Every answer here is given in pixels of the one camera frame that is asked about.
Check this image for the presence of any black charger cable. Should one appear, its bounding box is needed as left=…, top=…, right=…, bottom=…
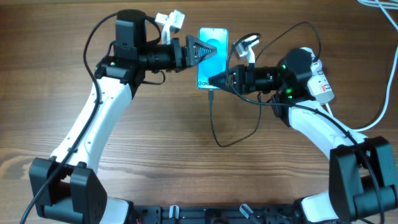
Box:
left=208, top=21, right=322, bottom=148

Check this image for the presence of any blue Galaxy smartphone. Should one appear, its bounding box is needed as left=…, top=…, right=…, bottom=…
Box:
left=197, top=27, right=229, bottom=89

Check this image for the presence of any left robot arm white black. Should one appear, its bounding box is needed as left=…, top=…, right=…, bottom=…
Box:
left=27, top=9, right=217, bottom=223

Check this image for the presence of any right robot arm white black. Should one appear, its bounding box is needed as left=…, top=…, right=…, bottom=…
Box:
left=209, top=47, right=397, bottom=223

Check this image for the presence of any white charger plug adapter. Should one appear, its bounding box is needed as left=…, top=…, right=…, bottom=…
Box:
left=310, top=59, right=322, bottom=75

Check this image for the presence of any white power strip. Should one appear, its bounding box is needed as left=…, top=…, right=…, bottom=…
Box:
left=300, top=47, right=336, bottom=105

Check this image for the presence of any white cables top corner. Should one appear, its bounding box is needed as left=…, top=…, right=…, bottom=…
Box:
left=356, top=0, right=398, bottom=24

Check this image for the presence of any white power strip cord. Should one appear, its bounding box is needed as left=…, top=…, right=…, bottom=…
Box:
left=325, top=45, right=398, bottom=133

